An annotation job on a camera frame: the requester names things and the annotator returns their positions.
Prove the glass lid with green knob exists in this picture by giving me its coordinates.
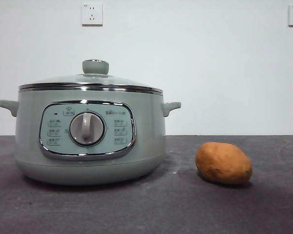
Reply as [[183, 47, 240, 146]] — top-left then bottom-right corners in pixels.
[[18, 59, 164, 95]]

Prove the pale green electric pot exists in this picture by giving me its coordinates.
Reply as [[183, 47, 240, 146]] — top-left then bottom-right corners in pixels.
[[0, 89, 182, 187]]

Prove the brown potato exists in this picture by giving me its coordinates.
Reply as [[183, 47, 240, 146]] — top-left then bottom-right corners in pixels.
[[195, 142, 253, 185]]

